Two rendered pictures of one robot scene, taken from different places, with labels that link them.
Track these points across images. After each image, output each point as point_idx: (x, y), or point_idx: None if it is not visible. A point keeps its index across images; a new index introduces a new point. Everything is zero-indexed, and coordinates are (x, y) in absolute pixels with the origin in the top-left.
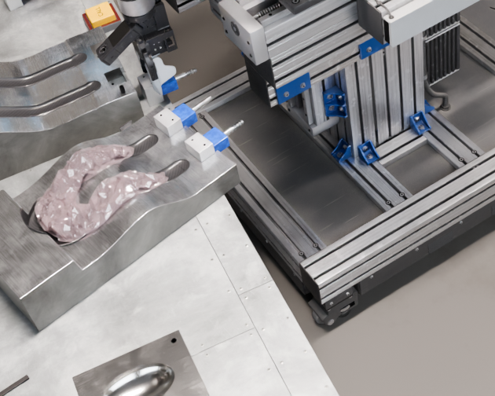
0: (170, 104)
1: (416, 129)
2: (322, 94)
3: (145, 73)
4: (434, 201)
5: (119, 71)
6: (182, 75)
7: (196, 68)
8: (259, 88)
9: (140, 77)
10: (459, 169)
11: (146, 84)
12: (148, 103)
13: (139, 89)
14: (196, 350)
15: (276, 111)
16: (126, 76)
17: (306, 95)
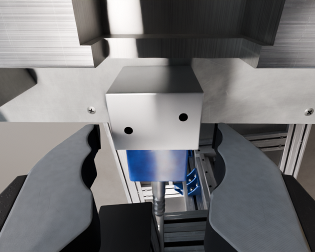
0: (106, 117)
1: (176, 185)
2: (200, 183)
3: (198, 129)
4: (125, 169)
5: (260, 20)
6: (152, 189)
7: (158, 216)
8: (117, 223)
9: (190, 103)
10: (140, 187)
11: (132, 111)
12: (132, 68)
13: (219, 64)
14: None
15: (253, 129)
16: (192, 50)
17: (204, 177)
